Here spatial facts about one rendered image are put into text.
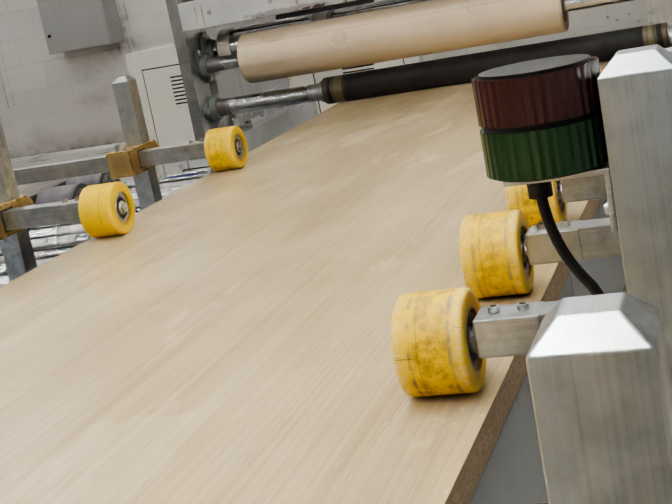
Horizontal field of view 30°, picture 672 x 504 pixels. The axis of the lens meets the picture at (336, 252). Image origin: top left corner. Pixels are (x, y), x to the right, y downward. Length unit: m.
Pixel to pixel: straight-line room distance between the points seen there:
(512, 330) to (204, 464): 0.24
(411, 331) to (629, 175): 0.37
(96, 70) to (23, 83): 0.74
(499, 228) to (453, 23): 1.83
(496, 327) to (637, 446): 0.58
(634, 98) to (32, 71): 10.62
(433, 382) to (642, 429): 0.59
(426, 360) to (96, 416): 0.31
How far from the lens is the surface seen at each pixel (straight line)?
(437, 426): 0.91
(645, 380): 0.35
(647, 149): 0.59
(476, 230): 1.17
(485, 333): 0.93
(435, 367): 0.93
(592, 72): 0.59
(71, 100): 10.98
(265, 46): 3.11
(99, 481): 0.95
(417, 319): 0.93
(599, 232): 1.16
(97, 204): 1.89
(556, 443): 0.36
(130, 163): 2.38
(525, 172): 0.58
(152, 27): 10.49
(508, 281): 1.16
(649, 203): 0.59
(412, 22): 2.99
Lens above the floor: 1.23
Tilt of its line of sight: 13 degrees down
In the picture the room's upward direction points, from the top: 11 degrees counter-clockwise
